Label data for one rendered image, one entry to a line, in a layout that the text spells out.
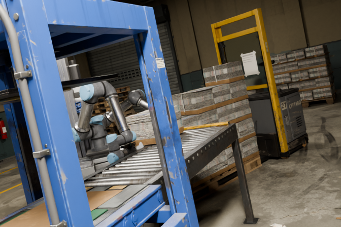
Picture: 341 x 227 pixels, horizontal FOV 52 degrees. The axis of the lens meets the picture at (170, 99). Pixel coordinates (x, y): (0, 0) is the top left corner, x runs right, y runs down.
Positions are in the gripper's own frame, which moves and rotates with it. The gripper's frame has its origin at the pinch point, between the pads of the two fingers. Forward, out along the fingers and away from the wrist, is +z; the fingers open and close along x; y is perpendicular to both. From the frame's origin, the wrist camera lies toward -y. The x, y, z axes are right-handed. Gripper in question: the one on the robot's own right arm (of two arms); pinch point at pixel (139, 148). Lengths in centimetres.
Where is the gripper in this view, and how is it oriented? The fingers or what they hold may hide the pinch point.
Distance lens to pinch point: 267.8
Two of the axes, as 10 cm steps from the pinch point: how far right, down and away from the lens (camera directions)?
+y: -2.1, -9.8, -0.6
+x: -8.7, 1.6, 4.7
